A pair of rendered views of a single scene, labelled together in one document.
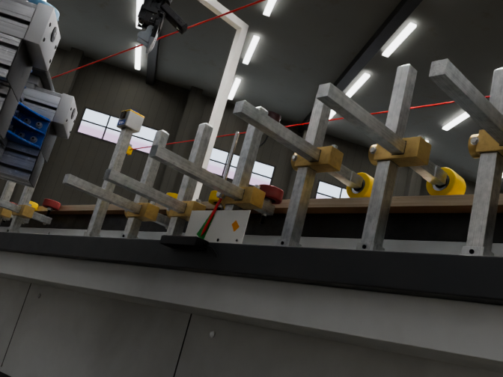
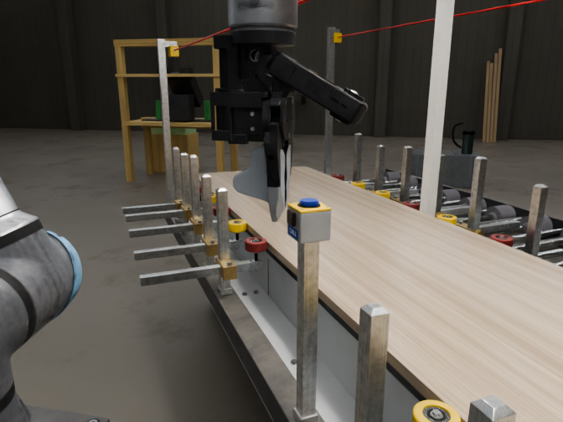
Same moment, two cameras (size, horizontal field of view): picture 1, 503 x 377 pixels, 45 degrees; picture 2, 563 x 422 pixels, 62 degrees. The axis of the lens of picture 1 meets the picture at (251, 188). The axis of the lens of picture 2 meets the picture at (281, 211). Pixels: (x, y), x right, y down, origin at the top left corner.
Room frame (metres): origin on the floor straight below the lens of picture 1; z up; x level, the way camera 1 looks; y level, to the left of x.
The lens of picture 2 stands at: (1.39, 0.27, 1.46)
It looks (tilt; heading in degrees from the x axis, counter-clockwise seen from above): 15 degrees down; 19
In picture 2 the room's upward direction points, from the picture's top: straight up
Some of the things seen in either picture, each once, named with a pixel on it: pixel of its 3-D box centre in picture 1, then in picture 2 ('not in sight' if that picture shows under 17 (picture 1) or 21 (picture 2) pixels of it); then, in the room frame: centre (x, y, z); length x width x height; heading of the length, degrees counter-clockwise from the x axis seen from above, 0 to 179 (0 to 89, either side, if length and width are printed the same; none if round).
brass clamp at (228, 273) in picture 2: (22, 211); (225, 266); (2.83, 0.99, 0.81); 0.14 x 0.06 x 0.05; 41
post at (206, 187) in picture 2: (4, 201); (208, 230); (3.04, 1.17, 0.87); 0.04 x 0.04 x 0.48; 41
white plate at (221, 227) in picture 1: (215, 227); not in sight; (1.71, 0.07, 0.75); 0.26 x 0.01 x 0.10; 41
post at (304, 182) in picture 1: (305, 174); not in sight; (1.52, -0.13, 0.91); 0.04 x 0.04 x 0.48; 41
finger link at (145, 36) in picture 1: (146, 37); (257, 185); (1.88, 0.47, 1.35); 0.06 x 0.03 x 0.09; 97
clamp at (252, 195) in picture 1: (242, 198); not in sight; (1.69, 0.02, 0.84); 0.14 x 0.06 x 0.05; 41
